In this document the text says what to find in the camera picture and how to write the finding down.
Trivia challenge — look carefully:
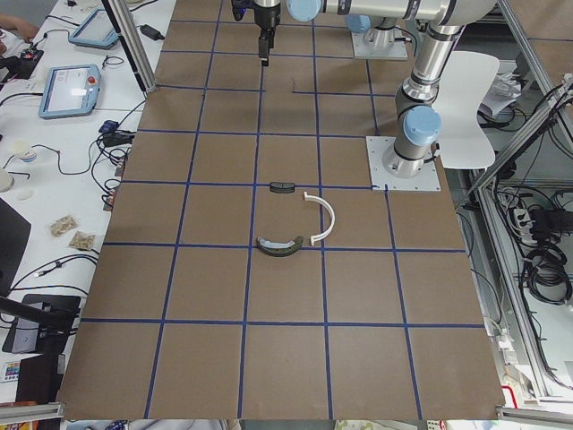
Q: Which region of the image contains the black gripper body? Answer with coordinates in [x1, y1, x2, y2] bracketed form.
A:
[231, 0, 281, 30]

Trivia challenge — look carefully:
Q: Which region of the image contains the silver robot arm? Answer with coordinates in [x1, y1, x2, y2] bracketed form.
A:
[286, 0, 495, 178]
[345, 14, 398, 48]

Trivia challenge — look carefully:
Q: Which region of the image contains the black power adapter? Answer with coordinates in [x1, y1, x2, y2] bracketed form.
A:
[140, 24, 165, 40]

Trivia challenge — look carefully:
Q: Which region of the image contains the dark grey brake pad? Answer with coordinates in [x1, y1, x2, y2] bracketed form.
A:
[269, 181, 295, 194]

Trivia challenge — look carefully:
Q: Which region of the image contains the white curved plastic arc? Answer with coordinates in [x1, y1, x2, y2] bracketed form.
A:
[304, 192, 336, 246]

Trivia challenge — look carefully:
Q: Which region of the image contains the far blue teach pendant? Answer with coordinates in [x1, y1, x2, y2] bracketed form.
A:
[68, 8, 118, 49]

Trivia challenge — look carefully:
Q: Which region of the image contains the blue teach pendant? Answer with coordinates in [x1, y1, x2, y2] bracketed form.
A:
[38, 64, 101, 119]
[68, 8, 118, 49]

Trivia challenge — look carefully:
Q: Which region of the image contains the near blue teach pendant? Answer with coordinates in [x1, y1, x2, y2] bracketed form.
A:
[38, 64, 101, 119]

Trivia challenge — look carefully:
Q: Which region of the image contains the white chair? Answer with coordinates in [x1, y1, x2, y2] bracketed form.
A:
[433, 51, 500, 169]

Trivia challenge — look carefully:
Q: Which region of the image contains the olive brake shoe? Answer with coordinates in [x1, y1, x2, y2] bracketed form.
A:
[256, 236, 304, 257]

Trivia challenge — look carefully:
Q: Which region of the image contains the brown paper table mat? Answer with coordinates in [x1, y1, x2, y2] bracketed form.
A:
[58, 1, 504, 420]

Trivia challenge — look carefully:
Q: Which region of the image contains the paper cup with stripes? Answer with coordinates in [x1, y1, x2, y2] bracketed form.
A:
[10, 139, 37, 163]

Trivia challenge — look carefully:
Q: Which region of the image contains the small bag of parts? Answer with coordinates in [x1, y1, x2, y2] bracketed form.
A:
[68, 231, 96, 251]
[49, 215, 78, 237]

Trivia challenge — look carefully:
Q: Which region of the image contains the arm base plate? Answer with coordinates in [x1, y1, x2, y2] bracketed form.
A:
[366, 136, 440, 192]
[351, 25, 408, 61]

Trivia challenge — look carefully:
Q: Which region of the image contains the aluminium frame post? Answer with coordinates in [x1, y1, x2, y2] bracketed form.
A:
[102, 0, 157, 94]

